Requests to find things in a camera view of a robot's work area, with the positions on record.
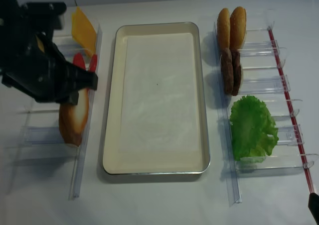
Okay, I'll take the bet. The left clear acrylic rack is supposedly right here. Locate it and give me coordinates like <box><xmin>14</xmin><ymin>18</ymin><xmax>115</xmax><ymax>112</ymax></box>
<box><xmin>14</xmin><ymin>23</ymin><xmax>103</xmax><ymax>201</ymax></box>

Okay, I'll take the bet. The red rack rail strip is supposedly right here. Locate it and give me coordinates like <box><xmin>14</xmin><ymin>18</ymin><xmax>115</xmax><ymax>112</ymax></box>
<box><xmin>267</xmin><ymin>28</ymin><xmax>313</xmax><ymax>194</ymax></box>

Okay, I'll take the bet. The cream metal baking tray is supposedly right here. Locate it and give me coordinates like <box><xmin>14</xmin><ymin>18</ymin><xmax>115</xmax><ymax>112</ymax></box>
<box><xmin>103</xmin><ymin>22</ymin><xmax>210</xmax><ymax>175</ymax></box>

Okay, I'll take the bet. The right brown meat patty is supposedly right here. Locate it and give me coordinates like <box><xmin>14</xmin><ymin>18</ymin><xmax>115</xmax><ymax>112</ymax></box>
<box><xmin>231</xmin><ymin>50</ymin><xmax>242</xmax><ymax>96</ymax></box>

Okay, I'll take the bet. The red tomato slice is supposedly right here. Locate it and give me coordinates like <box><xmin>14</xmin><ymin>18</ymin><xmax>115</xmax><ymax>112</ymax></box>
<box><xmin>88</xmin><ymin>54</ymin><xmax>98</xmax><ymax>72</ymax></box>
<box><xmin>72</xmin><ymin>53</ymin><xmax>86</xmax><ymax>71</ymax></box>

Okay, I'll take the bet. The green lettuce leaf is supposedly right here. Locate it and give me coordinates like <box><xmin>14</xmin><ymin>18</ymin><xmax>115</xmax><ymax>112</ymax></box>
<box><xmin>229</xmin><ymin>95</ymin><xmax>279</xmax><ymax>161</ymax></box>

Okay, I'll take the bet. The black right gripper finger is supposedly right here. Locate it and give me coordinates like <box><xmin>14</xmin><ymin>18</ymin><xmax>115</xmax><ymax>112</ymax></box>
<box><xmin>308</xmin><ymin>193</ymin><xmax>319</xmax><ymax>217</ymax></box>

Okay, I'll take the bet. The clear acrylic rack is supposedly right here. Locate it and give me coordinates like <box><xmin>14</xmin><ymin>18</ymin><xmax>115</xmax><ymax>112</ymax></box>
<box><xmin>218</xmin><ymin>9</ymin><xmax>319</xmax><ymax>203</ymax></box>
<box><xmin>14</xmin><ymin>23</ymin><xmax>103</xmax><ymax>201</ymax></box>

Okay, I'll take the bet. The left bun top half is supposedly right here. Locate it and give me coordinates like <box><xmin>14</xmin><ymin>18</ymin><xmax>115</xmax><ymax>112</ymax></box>
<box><xmin>217</xmin><ymin>8</ymin><xmax>230</xmax><ymax>50</ymax></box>

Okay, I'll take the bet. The brown bread bun half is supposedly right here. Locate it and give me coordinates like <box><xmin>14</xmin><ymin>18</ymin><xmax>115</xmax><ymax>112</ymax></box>
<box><xmin>59</xmin><ymin>105</ymin><xmax>82</xmax><ymax>147</ymax></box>

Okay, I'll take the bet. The right clear acrylic rack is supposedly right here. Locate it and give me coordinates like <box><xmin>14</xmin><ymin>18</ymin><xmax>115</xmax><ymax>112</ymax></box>
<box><xmin>218</xmin><ymin>9</ymin><xmax>319</xmax><ymax>203</ymax></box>

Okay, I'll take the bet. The brown meat patty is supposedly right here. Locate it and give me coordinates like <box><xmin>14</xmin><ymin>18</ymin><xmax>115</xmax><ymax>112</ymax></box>
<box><xmin>231</xmin><ymin>50</ymin><xmax>242</xmax><ymax>96</ymax></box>
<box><xmin>220</xmin><ymin>48</ymin><xmax>234</xmax><ymax>95</ymax></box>

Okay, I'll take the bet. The right bun top half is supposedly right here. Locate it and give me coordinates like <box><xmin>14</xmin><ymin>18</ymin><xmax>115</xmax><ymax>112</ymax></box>
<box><xmin>230</xmin><ymin>6</ymin><xmax>247</xmax><ymax>50</ymax></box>

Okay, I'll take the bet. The left brown meat patty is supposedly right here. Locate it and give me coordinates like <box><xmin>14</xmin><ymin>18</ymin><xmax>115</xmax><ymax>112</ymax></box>
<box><xmin>220</xmin><ymin>48</ymin><xmax>234</xmax><ymax>95</ymax></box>

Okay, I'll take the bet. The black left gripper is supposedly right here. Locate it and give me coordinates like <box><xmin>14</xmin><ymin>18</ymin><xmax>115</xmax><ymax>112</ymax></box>
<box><xmin>0</xmin><ymin>0</ymin><xmax>98</xmax><ymax>106</ymax></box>

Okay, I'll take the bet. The yellow cheese slice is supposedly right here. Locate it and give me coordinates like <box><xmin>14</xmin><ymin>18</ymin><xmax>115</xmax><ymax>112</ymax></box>
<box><xmin>71</xmin><ymin>7</ymin><xmax>97</xmax><ymax>58</ymax></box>

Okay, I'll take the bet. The white parchment paper sheet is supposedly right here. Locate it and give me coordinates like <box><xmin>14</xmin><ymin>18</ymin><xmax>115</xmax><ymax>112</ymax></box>
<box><xmin>121</xmin><ymin>33</ymin><xmax>200</xmax><ymax>152</ymax></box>

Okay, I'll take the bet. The cut bread bun slice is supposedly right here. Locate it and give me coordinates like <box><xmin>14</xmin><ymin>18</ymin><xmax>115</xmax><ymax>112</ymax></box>
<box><xmin>73</xmin><ymin>89</ymin><xmax>89</xmax><ymax>133</ymax></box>

